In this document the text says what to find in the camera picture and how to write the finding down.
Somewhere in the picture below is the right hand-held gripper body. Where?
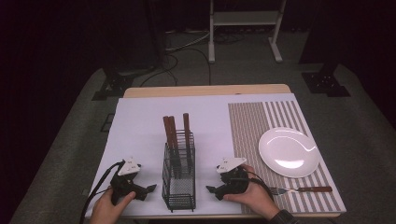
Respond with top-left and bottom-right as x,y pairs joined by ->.
216,157 -> 250,201

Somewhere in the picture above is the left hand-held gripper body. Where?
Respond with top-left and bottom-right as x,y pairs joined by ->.
109,157 -> 148,206

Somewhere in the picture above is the person's right hand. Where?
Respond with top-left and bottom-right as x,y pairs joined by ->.
222,163 -> 281,221

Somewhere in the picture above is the person's left hand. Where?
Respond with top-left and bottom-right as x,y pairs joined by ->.
89,188 -> 137,224

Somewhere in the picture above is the striped placemat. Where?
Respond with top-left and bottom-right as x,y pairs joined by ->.
227,100 -> 347,216

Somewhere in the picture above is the white plate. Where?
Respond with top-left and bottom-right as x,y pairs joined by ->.
258,126 -> 321,179

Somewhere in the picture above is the white table sheet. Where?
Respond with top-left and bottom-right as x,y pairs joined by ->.
84,92 -> 297,218

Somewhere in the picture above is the wooden table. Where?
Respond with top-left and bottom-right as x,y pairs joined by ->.
122,83 -> 342,219

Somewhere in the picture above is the black stand base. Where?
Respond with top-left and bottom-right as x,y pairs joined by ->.
301,62 -> 352,98
91,63 -> 135,102

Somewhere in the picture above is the white metal stand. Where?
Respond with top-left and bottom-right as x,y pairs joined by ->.
207,0 -> 288,64

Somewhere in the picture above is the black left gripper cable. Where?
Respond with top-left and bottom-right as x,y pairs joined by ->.
78,161 -> 126,224

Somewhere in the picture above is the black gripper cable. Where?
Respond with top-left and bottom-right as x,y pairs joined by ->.
78,161 -> 126,224
237,170 -> 276,202

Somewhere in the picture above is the black wire cutlery rack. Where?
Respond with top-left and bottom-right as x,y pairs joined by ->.
161,129 -> 197,214

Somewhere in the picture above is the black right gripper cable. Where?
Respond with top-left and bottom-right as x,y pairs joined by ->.
237,170 -> 276,202

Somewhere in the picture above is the wooden-handled utensil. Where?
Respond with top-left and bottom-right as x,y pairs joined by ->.
163,116 -> 180,180
182,112 -> 193,174

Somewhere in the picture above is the black floor frame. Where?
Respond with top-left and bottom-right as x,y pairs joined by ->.
99,113 -> 116,133

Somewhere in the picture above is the wooden-handled fork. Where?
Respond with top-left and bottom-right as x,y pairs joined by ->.
268,185 -> 333,197

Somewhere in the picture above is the black floor cable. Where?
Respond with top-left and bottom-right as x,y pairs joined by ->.
138,52 -> 179,88
164,46 -> 213,86

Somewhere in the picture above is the bundle of black cables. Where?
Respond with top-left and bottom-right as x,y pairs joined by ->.
214,30 -> 248,45

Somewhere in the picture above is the grey floor cable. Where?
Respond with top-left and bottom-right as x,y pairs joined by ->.
164,28 -> 217,52

